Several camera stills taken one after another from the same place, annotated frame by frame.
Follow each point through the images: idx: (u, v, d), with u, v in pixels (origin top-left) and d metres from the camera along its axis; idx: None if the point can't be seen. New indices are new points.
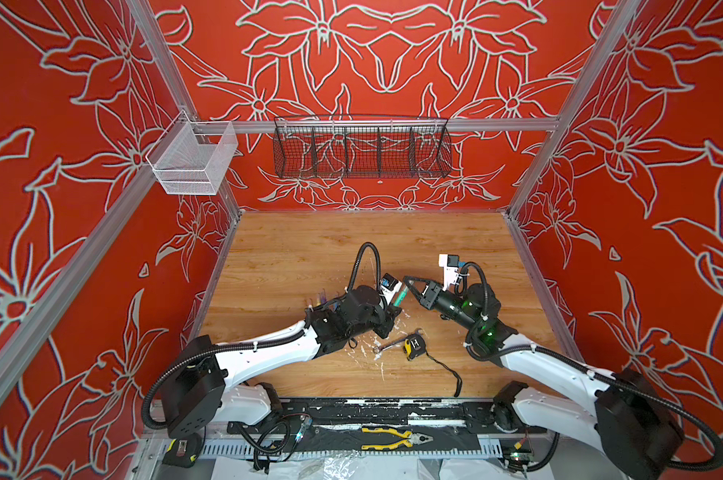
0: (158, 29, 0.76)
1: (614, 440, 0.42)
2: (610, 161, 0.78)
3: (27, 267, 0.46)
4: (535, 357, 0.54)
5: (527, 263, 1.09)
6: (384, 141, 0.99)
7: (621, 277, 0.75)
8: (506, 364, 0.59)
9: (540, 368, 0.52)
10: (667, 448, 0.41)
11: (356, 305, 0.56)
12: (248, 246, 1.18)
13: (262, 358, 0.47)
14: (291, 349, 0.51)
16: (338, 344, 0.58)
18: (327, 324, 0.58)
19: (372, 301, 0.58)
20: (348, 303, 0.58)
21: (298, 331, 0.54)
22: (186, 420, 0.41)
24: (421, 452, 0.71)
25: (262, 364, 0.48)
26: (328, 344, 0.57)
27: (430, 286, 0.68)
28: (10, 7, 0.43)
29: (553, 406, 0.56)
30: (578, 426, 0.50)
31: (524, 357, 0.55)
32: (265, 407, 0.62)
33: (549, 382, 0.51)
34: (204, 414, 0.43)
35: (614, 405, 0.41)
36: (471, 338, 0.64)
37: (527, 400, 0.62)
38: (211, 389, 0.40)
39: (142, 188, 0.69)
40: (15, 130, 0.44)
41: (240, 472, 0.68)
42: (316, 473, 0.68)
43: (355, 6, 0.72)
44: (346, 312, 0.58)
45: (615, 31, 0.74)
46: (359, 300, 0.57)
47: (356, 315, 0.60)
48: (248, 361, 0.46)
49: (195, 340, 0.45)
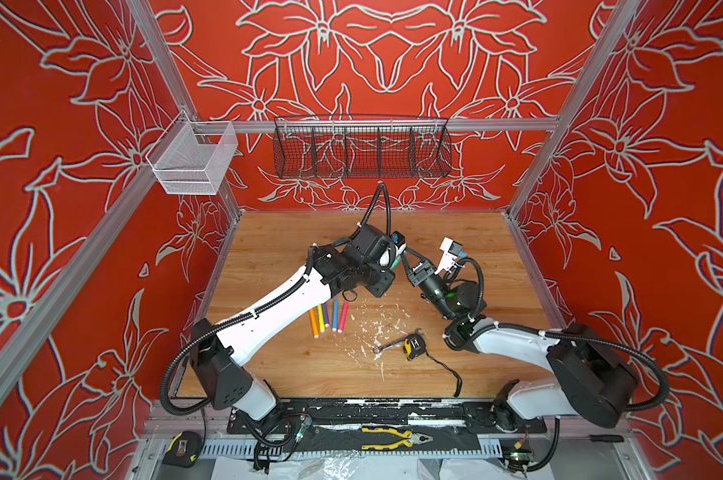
0: (158, 29, 0.76)
1: (571, 391, 0.45)
2: (610, 160, 0.78)
3: (27, 267, 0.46)
4: (499, 332, 0.57)
5: (526, 263, 1.08)
6: (384, 141, 0.99)
7: (621, 277, 0.75)
8: (480, 348, 0.62)
9: (505, 342, 0.55)
10: (622, 393, 0.43)
11: (370, 239, 0.54)
12: (248, 247, 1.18)
13: (266, 324, 0.44)
14: (296, 298, 0.46)
16: (349, 277, 0.52)
18: (333, 260, 0.50)
19: (386, 236, 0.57)
20: (361, 238, 0.54)
21: (298, 279, 0.48)
22: (219, 397, 0.42)
24: (421, 452, 0.71)
25: (269, 326, 0.45)
26: (341, 277, 0.50)
27: (423, 265, 0.67)
28: (10, 7, 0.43)
29: (535, 388, 0.57)
30: (556, 398, 0.51)
31: (491, 335, 0.58)
32: (270, 402, 0.63)
33: (514, 354, 0.55)
34: (240, 384, 0.45)
35: (566, 356, 0.44)
36: (453, 332, 0.65)
37: (518, 392, 0.62)
38: (221, 369, 0.39)
39: (142, 188, 0.69)
40: (14, 130, 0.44)
41: (240, 472, 0.68)
42: (316, 473, 0.68)
43: (355, 6, 0.72)
44: (359, 245, 0.54)
45: (615, 31, 0.74)
46: (373, 233, 0.54)
47: (370, 249, 0.56)
48: (254, 327, 0.43)
49: (195, 324, 0.43)
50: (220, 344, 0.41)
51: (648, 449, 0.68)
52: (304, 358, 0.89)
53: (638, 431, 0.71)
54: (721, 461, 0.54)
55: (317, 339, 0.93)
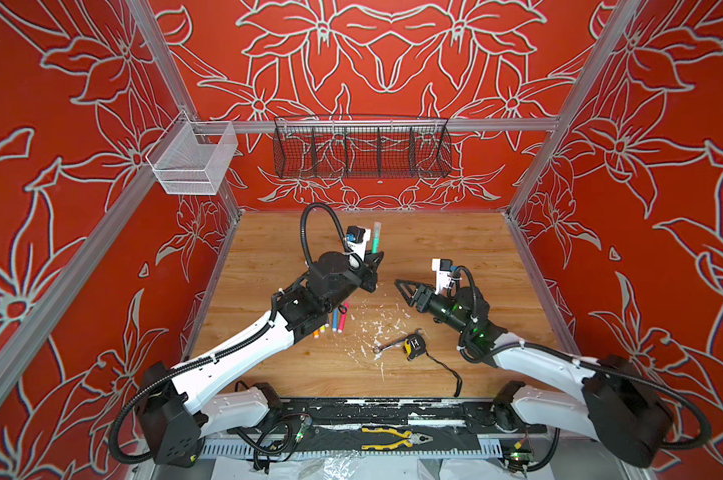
0: (158, 29, 0.76)
1: (604, 426, 0.43)
2: (610, 161, 0.78)
3: (27, 267, 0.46)
4: (524, 352, 0.55)
5: (526, 263, 1.08)
6: (384, 141, 0.99)
7: (621, 277, 0.75)
8: (500, 365, 0.60)
9: (530, 363, 0.53)
10: (659, 430, 0.41)
11: (321, 281, 0.51)
12: (248, 246, 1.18)
13: (226, 368, 0.44)
14: (260, 345, 0.47)
16: (314, 320, 0.52)
18: (298, 304, 0.53)
19: (337, 269, 0.50)
20: (316, 280, 0.49)
21: (263, 325, 0.49)
22: (164, 448, 0.40)
24: (421, 452, 0.71)
25: (229, 371, 0.44)
26: (305, 325, 0.52)
27: (420, 289, 0.68)
28: (10, 7, 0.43)
29: (548, 401, 0.57)
30: (573, 417, 0.50)
31: (514, 354, 0.56)
32: (263, 407, 0.62)
33: (539, 376, 0.53)
34: (188, 435, 0.42)
35: (602, 390, 0.42)
36: (465, 342, 0.65)
37: (524, 398, 0.62)
38: (169, 417, 0.38)
39: (142, 188, 0.69)
40: (14, 130, 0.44)
41: (240, 472, 0.68)
42: (316, 473, 0.68)
43: (355, 6, 0.72)
44: (315, 287, 0.51)
45: (615, 31, 0.74)
46: (322, 272, 0.50)
47: (326, 289, 0.54)
48: (212, 375, 0.43)
49: (149, 368, 0.42)
50: (172, 390, 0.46)
51: None
52: (304, 358, 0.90)
53: None
54: (721, 461, 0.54)
55: (317, 339, 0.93)
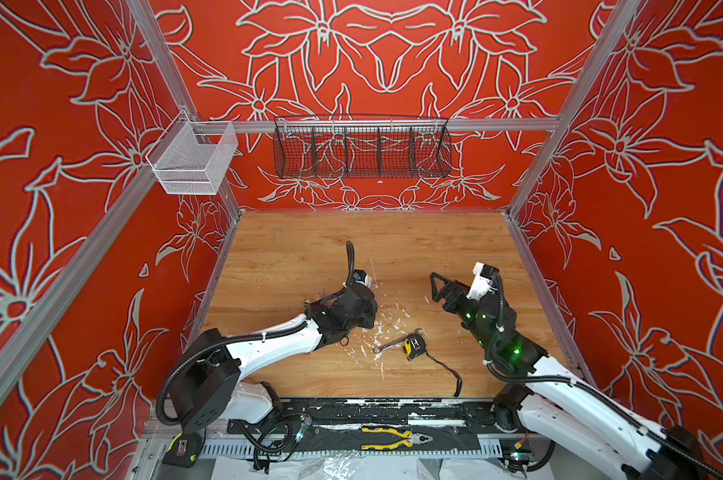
0: (158, 29, 0.76)
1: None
2: (610, 161, 0.78)
3: (27, 267, 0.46)
4: (572, 392, 0.50)
5: (526, 263, 1.08)
6: (384, 141, 0.99)
7: (621, 277, 0.75)
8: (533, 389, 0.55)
9: (575, 404, 0.49)
10: None
11: (353, 300, 0.62)
12: (248, 246, 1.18)
13: (271, 348, 0.49)
14: (296, 339, 0.53)
16: (338, 335, 0.62)
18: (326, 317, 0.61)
19: (368, 294, 0.63)
20: (345, 298, 0.63)
21: (301, 321, 0.57)
22: (200, 411, 0.41)
24: (421, 452, 0.71)
25: (271, 354, 0.50)
26: (328, 335, 0.60)
27: (450, 287, 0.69)
28: (10, 7, 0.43)
29: (564, 425, 0.56)
30: (590, 451, 0.51)
31: (557, 389, 0.51)
32: (267, 404, 0.63)
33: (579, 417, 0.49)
34: (219, 406, 0.44)
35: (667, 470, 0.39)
36: (491, 354, 0.59)
37: (535, 411, 0.61)
38: (224, 378, 0.41)
39: (142, 188, 0.69)
40: (14, 130, 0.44)
41: (240, 472, 0.68)
42: (316, 473, 0.68)
43: (355, 6, 0.72)
44: (344, 305, 0.63)
45: (615, 31, 0.74)
46: (357, 293, 0.61)
47: (353, 309, 0.64)
48: (257, 351, 0.47)
49: (204, 332, 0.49)
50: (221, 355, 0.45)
51: None
52: (304, 358, 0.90)
53: None
54: (721, 461, 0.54)
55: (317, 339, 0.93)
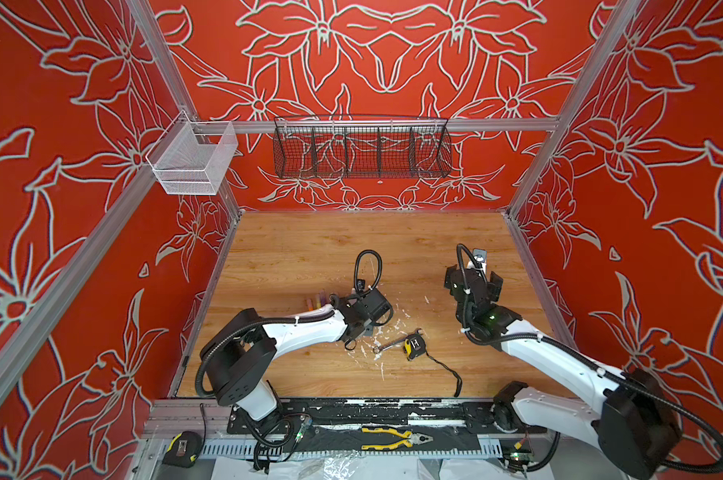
0: (158, 29, 0.76)
1: (613, 435, 0.41)
2: (610, 161, 0.78)
3: (27, 267, 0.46)
4: (541, 347, 0.52)
5: (526, 263, 1.08)
6: (384, 141, 0.99)
7: (621, 277, 0.75)
8: (508, 351, 0.57)
9: (544, 359, 0.50)
10: (663, 446, 0.41)
11: (378, 300, 0.67)
12: (248, 247, 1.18)
13: (302, 333, 0.51)
14: (323, 327, 0.55)
16: (359, 329, 0.63)
18: (349, 310, 0.62)
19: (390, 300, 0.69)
20: (369, 298, 0.68)
21: (328, 310, 0.59)
22: (236, 385, 0.43)
24: (421, 452, 0.71)
25: (301, 339, 0.52)
26: (351, 328, 0.62)
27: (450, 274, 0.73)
28: (10, 7, 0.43)
29: (550, 404, 0.57)
30: (574, 422, 0.50)
31: (528, 346, 0.53)
32: (272, 403, 0.63)
33: (550, 372, 0.50)
34: (252, 382, 0.46)
35: (623, 405, 0.40)
36: (466, 319, 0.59)
37: (526, 398, 0.62)
38: (264, 355, 0.43)
39: (142, 188, 0.69)
40: (14, 130, 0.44)
41: (240, 472, 0.68)
42: (316, 473, 0.68)
43: (355, 6, 0.72)
44: (367, 303, 0.67)
45: (615, 31, 0.74)
46: (382, 297, 0.67)
47: (374, 310, 0.68)
48: (290, 334, 0.49)
49: (241, 311, 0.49)
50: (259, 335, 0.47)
51: None
52: (304, 358, 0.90)
53: None
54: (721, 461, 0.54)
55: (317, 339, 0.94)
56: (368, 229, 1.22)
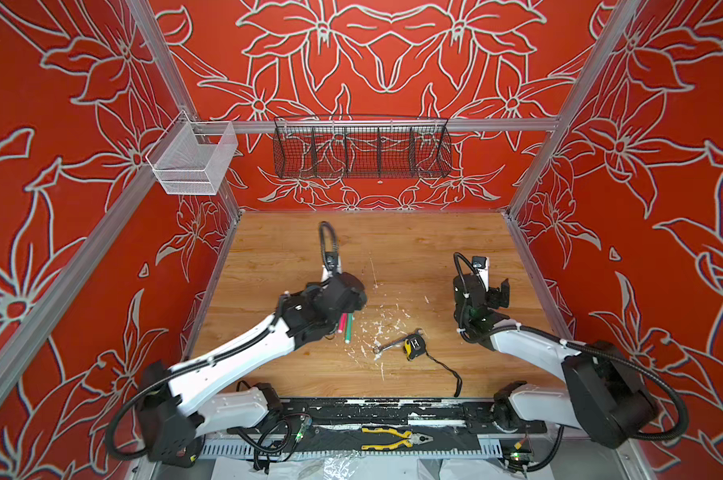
0: (158, 29, 0.76)
1: (578, 403, 0.44)
2: (610, 160, 0.78)
3: (27, 267, 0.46)
4: (519, 334, 0.57)
5: (527, 263, 1.09)
6: (384, 141, 0.99)
7: (621, 277, 0.75)
8: (496, 346, 0.62)
9: (524, 345, 0.55)
10: (633, 415, 0.42)
11: (339, 292, 0.53)
12: (248, 247, 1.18)
13: (223, 371, 0.43)
14: (259, 350, 0.46)
16: (318, 331, 0.52)
18: (303, 312, 0.52)
19: (357, 286, 0.55)
20: (329, 291, 0.55)
21: (263, 328, 0.49)
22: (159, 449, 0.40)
24: (421, 452, 0.71)
25: (226, 376, 0.44)
26: (307, 332, 0.51)
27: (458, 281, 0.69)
28: (9, 6, 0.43)
29: (542, 393, 0.57)
30: (564, 406, 0.49)
31: (511, 336, 0.58)
32: (261, 409, 0.62)
33: (532, 359, 0.54)
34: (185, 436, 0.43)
35: (582, 367, 0.44)
36: (462, 320, 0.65)
37: (520, 393, 0.63)
38: (167, 418, 0.38)
39: (142, 188, 0.69)
40: (14, 130, 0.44)
41: (241, 472, 0.68)
42: (316, 473, 0.68)
43: (355, 6, 0.72)
44: (326, 299, 0.55)
45: (615, 31, 0.74)
46: (344, 285, 0.53)
47: (336, 306, 0.54)
48: (208, 378, 0.42)
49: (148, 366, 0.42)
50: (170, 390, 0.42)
51: (648, 450, 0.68)
52: (304, 358, 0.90)
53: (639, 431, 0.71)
54: (721, 461, 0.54)
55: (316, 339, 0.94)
56: (368, 229, 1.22)
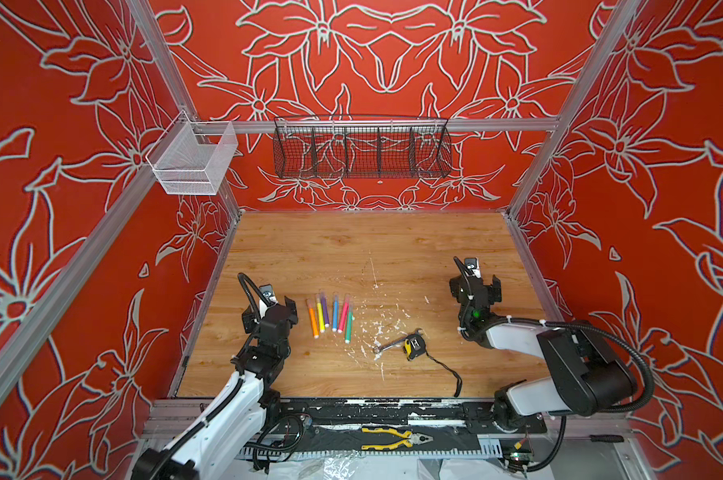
0: (158, 29, 0.76)
1: (556, 375, 0.47)
2: (610, 160, 0.78)
3: (27, 267, 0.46)
4: (509, 325, 0.61)
5: (526, 263, 1.08)
6: (384, 141, 0.99)
7: (621, 277, 0.75)
8: (493, 343, 0.65)
9: (512, 336, 0.59)
10: (604, 381, 0.44)
11: (274, 330, 0.62)
12: (248, 247, 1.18)
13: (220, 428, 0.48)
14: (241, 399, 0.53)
16: (276, 367, 0.62)
18: (259, 358, 0.62)
19: (285, 315, 0.64)
20: (266, 332, 0.61)
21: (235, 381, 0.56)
22: None
24: (421, 452, 0.71)
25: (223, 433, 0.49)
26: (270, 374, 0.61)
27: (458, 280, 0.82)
28: (10, 7, 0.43)
29: (534, 382, 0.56)
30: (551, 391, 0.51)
31: (501, 329, 0.62)
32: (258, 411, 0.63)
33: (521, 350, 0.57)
34: None
35: (556, 339, 0.47)
36: (463, 320, 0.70)
37: (517, 388, 0.62)
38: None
39: (142, 188, 0.69)
40: (14, 130, 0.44)
41: (240, 472, 0.68)
42: (316, 473, 0.68)
43: (355, 6, 0.72)
44: (267, 338, 0.62)
45: (615, 31, 0.74)
46: (272, 322, 0.62)
47: (279, 337, 0.65)
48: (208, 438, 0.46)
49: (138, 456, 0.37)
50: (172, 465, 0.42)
51: (648, 449, 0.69)
52: (304, 358, 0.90)
53: (638, 431, 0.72)
54: (721, 461, 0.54)
55: (317, 339, 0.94)
56: (368, 230, 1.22)
